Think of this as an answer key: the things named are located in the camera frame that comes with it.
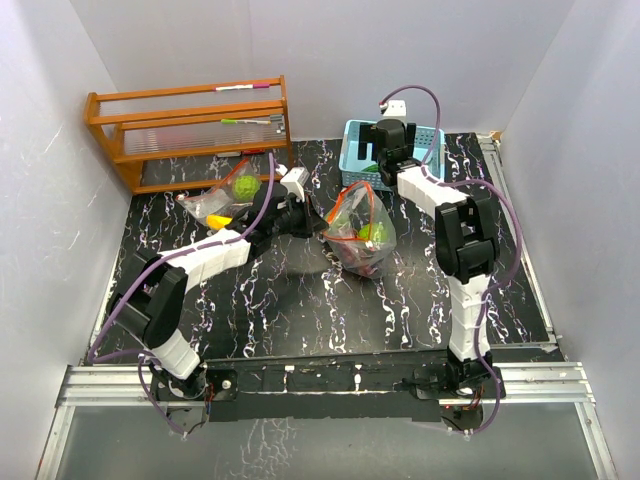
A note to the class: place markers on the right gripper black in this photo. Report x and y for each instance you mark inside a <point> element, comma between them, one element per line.
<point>366,135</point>

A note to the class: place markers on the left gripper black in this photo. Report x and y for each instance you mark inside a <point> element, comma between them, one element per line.
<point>312,222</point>

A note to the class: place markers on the green fake chili pepper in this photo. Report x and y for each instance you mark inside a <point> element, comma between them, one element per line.
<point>373,169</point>

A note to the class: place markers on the light blue plastic basket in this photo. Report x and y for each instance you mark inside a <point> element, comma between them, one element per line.
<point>351,168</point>

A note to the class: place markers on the zip bag with grapes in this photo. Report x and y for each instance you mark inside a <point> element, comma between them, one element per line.
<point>218,200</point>

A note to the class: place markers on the zip bag red seal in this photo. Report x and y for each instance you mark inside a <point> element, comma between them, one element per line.
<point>357,206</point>

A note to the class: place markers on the green bumpy fake fruit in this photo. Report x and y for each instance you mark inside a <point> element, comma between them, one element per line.
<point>376,233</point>

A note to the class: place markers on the red fake grape bunch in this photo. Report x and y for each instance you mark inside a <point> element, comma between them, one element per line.
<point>357,258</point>

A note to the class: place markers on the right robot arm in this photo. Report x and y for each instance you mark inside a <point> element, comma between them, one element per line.
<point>466,243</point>

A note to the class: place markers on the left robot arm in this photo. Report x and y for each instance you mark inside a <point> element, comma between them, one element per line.
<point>150,309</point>

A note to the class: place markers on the green bumpy fruit left bag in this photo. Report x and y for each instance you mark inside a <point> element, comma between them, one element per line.
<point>245,187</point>

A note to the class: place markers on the red black item on shelf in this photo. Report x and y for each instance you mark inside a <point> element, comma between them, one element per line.
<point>245,152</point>

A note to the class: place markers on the green white marker pen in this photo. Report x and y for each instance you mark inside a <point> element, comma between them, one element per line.
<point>228,121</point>

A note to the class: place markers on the pink white marker pen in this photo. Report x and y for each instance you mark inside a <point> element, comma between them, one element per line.
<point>243,86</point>

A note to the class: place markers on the wooden shelf rack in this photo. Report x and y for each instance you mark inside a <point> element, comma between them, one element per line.
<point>136,128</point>

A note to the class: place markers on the black base crossbar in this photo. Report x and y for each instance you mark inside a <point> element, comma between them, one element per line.
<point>410,384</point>

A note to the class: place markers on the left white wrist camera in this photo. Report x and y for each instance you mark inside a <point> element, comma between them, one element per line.
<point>294,182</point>

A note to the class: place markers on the aluminium frame rail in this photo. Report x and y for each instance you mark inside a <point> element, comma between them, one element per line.
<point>314,421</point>

